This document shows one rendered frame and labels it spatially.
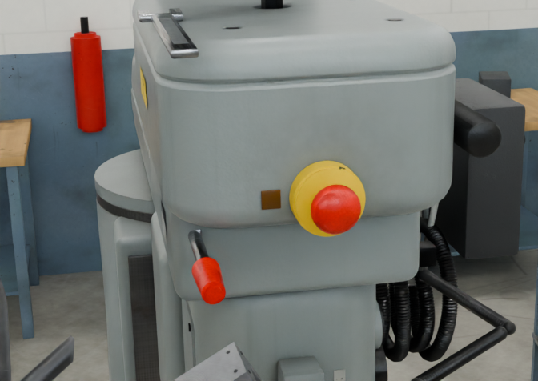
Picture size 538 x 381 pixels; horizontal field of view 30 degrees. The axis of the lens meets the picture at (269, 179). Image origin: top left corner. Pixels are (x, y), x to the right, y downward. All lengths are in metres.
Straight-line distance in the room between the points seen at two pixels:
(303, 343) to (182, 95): 0.33
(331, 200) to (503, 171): 0.60
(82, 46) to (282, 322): 4.16
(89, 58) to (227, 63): 4.33
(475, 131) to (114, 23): 4.42
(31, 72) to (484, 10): 2.43
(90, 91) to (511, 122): 3.95
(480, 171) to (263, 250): 0.48
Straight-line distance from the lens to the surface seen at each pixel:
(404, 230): 0.97
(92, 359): 4.57
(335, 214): 0.78
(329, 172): 0.80
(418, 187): 0.85
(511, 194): 1.37
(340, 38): 0.82
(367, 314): 1.04
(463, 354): 0.96
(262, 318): 1.00
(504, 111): 1.33
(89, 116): 5.16
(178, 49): 0.72
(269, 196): 0.82
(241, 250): 0.93
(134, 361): 1.52
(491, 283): 5.31
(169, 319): 1.20
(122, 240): 1.45
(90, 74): 5.12
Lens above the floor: 2.01
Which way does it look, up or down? 17 degrees down
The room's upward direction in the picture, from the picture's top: 1 degrees counter-clockwise
